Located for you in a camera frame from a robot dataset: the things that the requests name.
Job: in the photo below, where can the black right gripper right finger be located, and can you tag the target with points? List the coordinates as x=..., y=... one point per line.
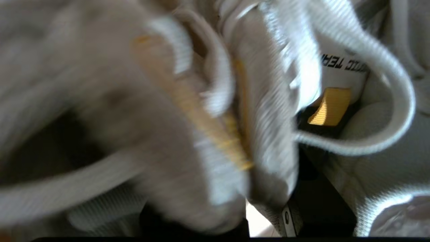
x=326, y=215

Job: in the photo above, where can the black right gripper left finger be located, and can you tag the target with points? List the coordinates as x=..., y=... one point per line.
x=161, y=232

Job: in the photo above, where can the white mesh sneaker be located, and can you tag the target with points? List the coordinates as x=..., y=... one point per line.
x=386, y=161
x=100, y=84

